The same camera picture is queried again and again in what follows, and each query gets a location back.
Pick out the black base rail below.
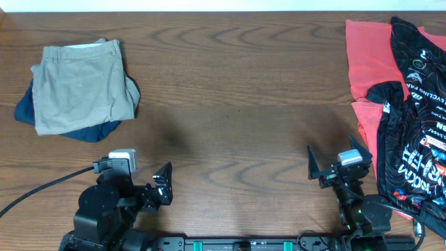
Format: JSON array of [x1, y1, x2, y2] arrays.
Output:
[[154, 235, 416, 251]]

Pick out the khaki green shorts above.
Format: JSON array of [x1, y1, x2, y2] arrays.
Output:
[[31, 39, 127, 129]]

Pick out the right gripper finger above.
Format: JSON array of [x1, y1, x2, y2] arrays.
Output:
[[348, 135, 373, 162], [307, 145, 331, 180]]

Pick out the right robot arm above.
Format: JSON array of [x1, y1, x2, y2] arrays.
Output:
[[307, 135, 392, 250]]

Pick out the folded navy blue garment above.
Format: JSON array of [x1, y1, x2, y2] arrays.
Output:
[[14, 70, 140, 142]]

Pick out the black printed cycling jersey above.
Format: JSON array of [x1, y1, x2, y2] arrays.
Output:
[[367, 17, 445, 237]]

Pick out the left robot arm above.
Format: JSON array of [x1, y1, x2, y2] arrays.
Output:
[[59, 158, 173, 251]]

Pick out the red orange t-shirt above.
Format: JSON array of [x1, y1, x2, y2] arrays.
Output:
[[345, 19, 446, 220]]

